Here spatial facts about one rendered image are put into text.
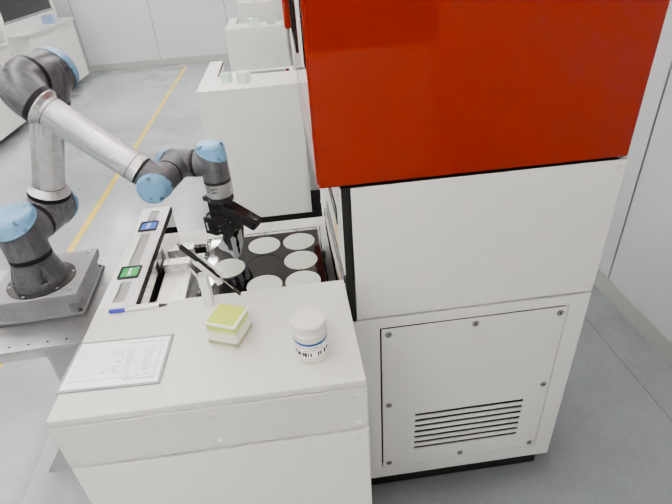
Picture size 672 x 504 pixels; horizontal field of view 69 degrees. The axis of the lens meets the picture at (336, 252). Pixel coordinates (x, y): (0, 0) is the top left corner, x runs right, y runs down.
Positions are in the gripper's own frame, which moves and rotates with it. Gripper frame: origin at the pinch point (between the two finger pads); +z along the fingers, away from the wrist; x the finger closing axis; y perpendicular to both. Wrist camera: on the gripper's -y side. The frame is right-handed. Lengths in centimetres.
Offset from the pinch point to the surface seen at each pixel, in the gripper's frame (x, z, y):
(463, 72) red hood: -4, -54, -62
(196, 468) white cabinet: 57, 15, -21
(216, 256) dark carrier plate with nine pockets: 0.9, 1.3, 7.7
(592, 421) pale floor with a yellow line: -52, 91, -117
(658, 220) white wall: -125, 36, -134
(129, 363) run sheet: 51, -6, -5
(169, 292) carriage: 18.6, 3.3, 12.5
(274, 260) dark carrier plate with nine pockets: -2.3, 1.4, -10.8
